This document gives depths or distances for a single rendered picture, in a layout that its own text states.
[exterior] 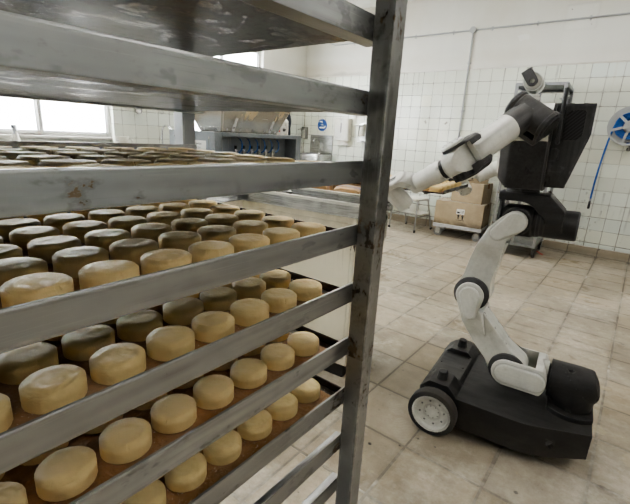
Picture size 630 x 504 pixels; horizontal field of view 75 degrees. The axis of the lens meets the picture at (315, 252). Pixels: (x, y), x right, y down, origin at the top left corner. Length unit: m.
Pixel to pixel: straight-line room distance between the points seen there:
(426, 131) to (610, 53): 2.14
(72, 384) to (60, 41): 0.27
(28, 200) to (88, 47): 0.11
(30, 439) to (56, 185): 0.19
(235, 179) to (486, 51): 5.70
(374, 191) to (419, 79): 5.74
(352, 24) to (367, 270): 0.32
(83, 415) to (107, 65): 0.27
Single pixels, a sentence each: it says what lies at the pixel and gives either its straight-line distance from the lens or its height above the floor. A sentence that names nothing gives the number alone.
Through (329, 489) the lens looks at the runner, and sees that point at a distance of 0.81.
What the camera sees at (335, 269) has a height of 0.58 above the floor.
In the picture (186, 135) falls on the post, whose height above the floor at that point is 1.17.
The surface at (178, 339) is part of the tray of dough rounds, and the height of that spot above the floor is 0.97.
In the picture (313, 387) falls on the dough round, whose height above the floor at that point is 0.79.
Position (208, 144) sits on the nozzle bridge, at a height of 1.12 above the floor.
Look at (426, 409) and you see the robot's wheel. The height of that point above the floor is 0.10.
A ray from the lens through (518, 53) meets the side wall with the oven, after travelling 5.91.
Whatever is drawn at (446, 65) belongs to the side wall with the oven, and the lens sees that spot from 6.17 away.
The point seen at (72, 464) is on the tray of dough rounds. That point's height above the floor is 0.88.
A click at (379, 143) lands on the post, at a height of 1.18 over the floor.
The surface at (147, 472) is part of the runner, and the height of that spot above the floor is 0.87.
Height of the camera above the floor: 1.19
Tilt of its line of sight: 16 degrees down
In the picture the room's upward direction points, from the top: 3 degrees clockwise
